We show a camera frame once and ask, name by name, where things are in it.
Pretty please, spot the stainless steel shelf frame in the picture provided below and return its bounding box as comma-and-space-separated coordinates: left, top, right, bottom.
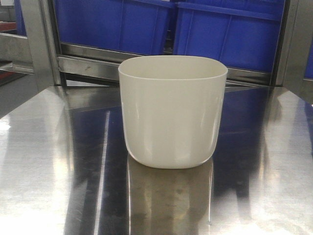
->
0, 0, 313, 103

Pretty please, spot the blue crate behind left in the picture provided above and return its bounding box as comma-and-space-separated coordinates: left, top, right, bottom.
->
54, 0, 175, 55

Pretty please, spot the blue crate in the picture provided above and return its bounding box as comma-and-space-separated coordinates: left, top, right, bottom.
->
173, 0, 285, 72
54, 0, 175, 55

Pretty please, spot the blue crate behind right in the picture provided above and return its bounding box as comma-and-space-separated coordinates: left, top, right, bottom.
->
173, 0, 285, 72

